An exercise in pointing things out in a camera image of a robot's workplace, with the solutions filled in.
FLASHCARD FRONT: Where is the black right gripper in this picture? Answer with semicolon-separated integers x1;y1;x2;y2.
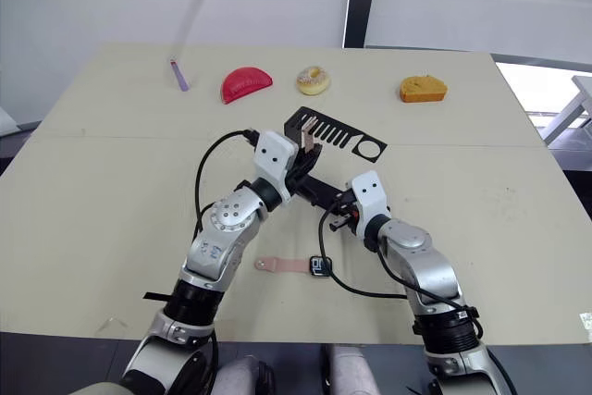
295;176;360;235

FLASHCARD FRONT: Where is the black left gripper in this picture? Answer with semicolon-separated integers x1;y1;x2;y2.
285;141;325;191

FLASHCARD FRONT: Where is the black slotted watch stand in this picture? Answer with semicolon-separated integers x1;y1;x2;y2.
283;106;389;166

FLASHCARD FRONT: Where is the black square watch body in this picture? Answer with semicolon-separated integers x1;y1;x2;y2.
308;254;334;279

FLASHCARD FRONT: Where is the sprinkled toy donut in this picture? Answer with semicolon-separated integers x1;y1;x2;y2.
295;65;333;96

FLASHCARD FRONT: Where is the red half-round toy fruit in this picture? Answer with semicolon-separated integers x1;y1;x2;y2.
219;66;275;105

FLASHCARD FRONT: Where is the orange toy cake slice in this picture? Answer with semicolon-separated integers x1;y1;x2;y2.
399;73;450;104

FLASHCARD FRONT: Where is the purple pen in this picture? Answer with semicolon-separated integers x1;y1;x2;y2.
168;57;191;93

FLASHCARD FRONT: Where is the grey rounded shape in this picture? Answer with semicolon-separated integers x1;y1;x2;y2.
320;343;376;395
216;355;275;395

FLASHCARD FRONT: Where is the white slanted panel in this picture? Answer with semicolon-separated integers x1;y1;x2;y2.
0;105;20;138

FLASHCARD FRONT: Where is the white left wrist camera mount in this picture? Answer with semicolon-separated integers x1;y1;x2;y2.
252;130;300;198

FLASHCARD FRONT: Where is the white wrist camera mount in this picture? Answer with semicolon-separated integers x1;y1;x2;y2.
348;171;392;225
252;130;300;198

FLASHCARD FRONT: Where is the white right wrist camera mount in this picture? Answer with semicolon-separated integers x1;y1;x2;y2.
348;171;392;225

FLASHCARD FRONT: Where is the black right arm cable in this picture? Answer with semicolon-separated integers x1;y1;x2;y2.
317;206;483;339

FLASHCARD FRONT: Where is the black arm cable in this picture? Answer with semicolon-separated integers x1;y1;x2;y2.
317;206;483;339
193;128;258;248

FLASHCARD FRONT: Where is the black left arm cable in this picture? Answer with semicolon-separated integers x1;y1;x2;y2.
193;128;258;248

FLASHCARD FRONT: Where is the white bench frame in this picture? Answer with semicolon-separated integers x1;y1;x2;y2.
538;74;592;150

